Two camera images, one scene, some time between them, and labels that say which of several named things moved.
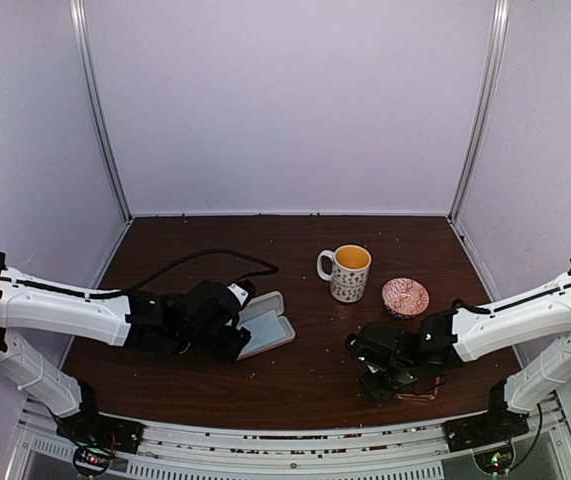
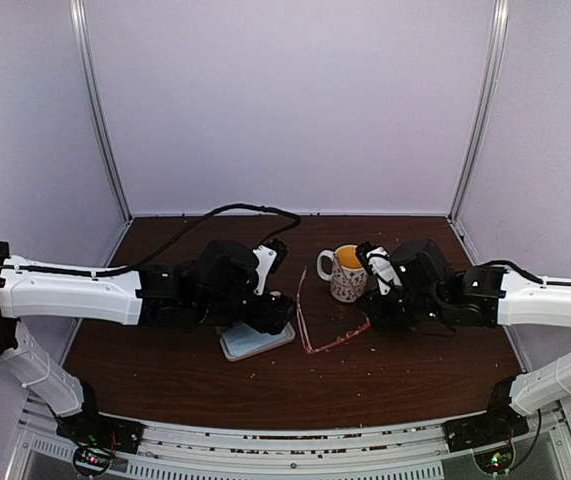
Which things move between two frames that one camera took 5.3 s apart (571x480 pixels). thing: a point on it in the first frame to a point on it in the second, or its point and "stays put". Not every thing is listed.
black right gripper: [379, 395] to [379, 320]
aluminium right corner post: [499, 45] stays put
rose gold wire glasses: [422, 396] to [303, 329]
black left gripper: [230, 352] to [273, 316]
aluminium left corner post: [80, 32] stays put
